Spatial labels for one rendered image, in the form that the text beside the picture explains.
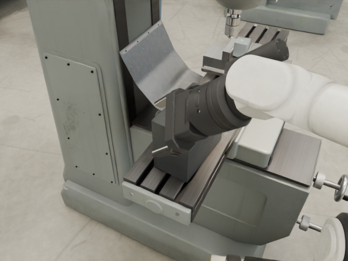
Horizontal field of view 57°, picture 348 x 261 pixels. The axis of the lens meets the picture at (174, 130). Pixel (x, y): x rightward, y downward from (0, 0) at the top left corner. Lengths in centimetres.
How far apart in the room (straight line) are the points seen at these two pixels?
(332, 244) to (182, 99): 50
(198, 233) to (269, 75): 140
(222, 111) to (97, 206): 151
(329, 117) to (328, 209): 189
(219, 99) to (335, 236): 49
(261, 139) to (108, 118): 64
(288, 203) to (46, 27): 117
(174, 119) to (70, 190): 149
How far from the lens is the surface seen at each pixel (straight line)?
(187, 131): 54
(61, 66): 142
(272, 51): 49
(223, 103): 48
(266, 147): 125
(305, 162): 138
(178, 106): 58
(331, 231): 87
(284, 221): 148
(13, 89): 328
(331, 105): 40
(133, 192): 98
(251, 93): 43
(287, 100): 40
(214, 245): 172
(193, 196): 93
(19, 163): 253
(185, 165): 90
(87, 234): 203
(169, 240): 177
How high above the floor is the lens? 171
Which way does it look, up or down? 43 degrees down
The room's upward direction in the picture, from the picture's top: straight up
